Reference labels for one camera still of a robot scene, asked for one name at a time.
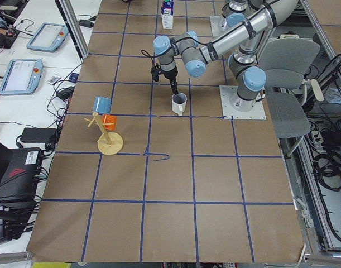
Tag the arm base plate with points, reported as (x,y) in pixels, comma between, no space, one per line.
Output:
(233,107)
(218,25)

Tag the black power adapter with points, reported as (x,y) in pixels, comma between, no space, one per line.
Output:
(86,23)

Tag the black computer box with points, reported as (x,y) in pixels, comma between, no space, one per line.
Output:
(18,170)

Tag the aluminium frame post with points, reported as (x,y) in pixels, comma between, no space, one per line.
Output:
(66,10)

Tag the blue mug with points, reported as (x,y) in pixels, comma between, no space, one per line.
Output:
(102,105)

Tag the black power brick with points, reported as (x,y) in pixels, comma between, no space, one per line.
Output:
(38,135)

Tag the far teach pendant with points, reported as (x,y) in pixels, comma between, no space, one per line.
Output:
(48,38)

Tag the white ribbed HOME mug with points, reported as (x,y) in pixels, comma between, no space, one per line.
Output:
(178,103)

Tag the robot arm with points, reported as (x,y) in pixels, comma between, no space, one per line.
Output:
(233,12)
(244,34)

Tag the blue white milk carton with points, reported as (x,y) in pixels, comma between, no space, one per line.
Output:
(167,14)

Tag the orange mug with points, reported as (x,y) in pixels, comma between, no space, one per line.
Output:
(109,121)

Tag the teach pendant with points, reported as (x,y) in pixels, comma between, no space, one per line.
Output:
(22,77)
(48,38)

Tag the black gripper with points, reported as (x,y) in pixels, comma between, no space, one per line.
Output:
(170,74)

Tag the grey office chair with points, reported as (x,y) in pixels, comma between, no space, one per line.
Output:
(285,61)

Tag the small remote control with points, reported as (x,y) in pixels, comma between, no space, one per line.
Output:
(54,79)

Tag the near teach pendant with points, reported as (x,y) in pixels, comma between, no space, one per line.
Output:
(22,77)

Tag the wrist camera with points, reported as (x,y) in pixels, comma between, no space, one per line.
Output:
(155,72)

